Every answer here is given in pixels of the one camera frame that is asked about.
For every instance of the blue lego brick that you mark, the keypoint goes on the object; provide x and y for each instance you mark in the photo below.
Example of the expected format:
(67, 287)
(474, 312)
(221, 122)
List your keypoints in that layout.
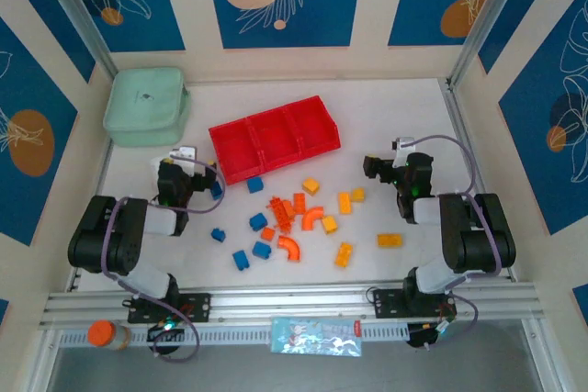
(240, 260)
(255, 185)
(258, 222)
(217, 191)
(218, 235)
(262, 249)

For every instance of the yellow square lego brick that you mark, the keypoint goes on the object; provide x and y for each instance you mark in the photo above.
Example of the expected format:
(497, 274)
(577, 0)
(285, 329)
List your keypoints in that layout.
(311, 186)
(329, 225)
(358, 194)

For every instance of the yellow long lego brick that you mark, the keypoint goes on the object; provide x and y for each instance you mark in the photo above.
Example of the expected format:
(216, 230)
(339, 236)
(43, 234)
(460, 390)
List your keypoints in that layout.
(344, 254)
(390, 240)
(345, 203)

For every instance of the orange toothed lego piece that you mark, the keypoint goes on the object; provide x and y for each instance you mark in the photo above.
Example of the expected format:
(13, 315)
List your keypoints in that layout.
(278, 218)

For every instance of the small orange lego brick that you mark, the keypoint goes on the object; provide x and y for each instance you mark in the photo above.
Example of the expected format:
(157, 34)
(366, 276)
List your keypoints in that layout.
(288, 209)
(268, 233)

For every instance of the orange long lego brick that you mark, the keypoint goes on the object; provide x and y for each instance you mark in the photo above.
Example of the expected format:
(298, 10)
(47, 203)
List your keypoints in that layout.
(299, 203)

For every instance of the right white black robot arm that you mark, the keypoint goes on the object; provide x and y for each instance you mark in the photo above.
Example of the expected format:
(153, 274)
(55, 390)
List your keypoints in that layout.
(478, 236)

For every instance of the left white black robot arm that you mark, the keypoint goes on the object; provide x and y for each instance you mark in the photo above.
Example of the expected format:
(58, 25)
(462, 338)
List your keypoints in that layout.
(105, 236)

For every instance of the red three-compartment bin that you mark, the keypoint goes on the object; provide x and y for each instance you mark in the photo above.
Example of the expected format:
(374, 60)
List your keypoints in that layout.
(275, 139)

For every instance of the mint green zip pouch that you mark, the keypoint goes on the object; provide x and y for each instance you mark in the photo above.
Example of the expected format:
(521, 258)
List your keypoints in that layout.
(144, 107)

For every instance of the black controller board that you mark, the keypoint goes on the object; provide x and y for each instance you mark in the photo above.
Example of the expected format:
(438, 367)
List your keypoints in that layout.
(164, 334)
(425, 336)

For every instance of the jar with orange lid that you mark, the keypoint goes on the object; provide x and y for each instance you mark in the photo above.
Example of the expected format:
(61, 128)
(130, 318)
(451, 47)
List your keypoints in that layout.
(105, 334)

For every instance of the blue printed wipes packet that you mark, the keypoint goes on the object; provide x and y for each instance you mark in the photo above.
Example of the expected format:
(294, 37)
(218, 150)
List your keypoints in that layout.
(317, 336)

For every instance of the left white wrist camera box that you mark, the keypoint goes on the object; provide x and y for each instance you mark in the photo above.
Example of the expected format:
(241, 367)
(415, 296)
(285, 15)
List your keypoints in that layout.
(184, 153)

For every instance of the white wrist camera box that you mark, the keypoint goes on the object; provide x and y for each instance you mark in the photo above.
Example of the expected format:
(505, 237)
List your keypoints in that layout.
(184, 153)
(403, 146)

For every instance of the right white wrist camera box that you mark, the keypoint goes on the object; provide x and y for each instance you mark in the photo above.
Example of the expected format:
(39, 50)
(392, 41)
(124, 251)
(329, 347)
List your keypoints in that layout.
(403, 146)

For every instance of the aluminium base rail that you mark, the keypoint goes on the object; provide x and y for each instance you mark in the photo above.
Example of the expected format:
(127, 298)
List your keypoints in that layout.
(294, 305)

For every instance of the aluminium frame post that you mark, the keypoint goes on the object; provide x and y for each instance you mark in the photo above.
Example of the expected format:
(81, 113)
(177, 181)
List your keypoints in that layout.
(75, 15)
(487, 15)

